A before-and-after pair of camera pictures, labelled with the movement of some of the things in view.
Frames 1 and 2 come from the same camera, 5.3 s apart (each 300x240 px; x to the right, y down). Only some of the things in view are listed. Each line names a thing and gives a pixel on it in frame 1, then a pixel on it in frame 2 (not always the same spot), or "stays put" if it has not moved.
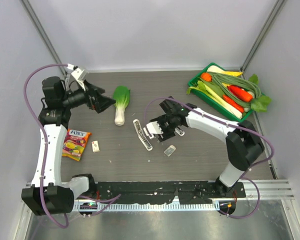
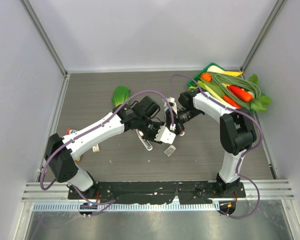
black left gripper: [100, 103] → [152, 138]
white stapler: [142, 138] stays put
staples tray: [170, 150] stays put
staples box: [95, 146] stays put
